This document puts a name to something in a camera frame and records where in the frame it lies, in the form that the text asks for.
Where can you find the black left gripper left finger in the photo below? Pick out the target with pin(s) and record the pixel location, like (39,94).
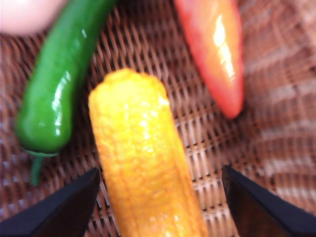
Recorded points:
(61,212)

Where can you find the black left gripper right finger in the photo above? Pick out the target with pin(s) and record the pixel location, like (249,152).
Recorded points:
(259,214)

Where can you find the brown wicker basket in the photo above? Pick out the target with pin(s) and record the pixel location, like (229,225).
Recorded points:
(148,49)

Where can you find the green chili pepper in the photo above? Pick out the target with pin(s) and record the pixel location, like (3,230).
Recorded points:
(54,98)

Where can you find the orange carrot with green leaves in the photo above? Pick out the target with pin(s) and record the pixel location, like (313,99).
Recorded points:
(212,61)

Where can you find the pale pink egg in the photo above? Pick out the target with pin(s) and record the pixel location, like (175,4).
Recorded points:
(24,14)

